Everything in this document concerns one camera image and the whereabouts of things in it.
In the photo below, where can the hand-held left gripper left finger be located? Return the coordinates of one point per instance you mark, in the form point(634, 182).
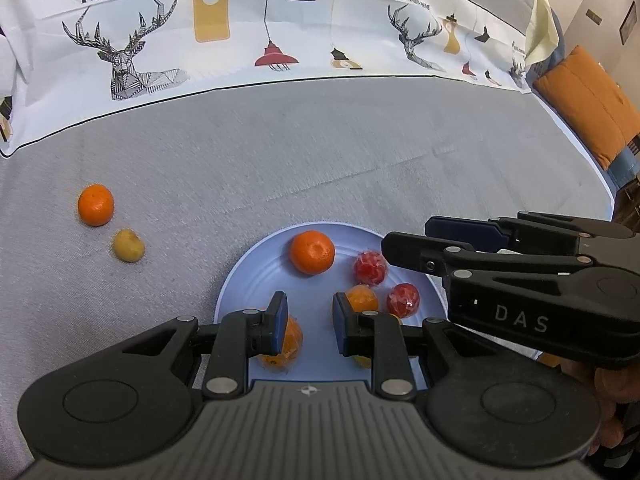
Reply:
point(277, 322)

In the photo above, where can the printed blanket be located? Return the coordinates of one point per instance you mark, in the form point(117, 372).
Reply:
point(300, 20)

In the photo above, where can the orange mandarin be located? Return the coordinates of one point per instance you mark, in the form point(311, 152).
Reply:
point(362, 298)
point(312, 252)
point(96, 204)
point(293, 342)

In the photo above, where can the grey bed sheet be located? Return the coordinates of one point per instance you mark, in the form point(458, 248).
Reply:
point(250, 160)

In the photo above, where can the pale yellow cloth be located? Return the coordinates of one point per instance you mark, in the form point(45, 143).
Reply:
point(542, 25)

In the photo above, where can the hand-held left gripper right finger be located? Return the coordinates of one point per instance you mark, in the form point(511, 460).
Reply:
point(340, 325)

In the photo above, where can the small wall picture frame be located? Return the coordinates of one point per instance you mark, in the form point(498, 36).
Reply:
point(594, 16)

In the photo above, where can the orange cushion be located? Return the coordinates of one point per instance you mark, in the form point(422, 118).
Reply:
point(585, 100)

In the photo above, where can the blue-grey cushion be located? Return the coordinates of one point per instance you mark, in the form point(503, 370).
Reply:
point(622, 167)

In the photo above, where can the light blue plate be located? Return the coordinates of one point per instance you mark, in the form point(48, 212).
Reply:
point(310, 305)

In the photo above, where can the person's right hand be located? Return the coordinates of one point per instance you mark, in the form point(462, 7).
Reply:
point(609, 410)

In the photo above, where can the red plum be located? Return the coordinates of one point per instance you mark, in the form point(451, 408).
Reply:
point(403, 300)
point(371, 268)

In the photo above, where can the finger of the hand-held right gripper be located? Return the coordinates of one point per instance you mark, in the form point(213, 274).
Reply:
point(415, 250)
point(460, 230)

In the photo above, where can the large wall picture frame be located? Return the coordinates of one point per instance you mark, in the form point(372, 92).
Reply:
point(627, 22)

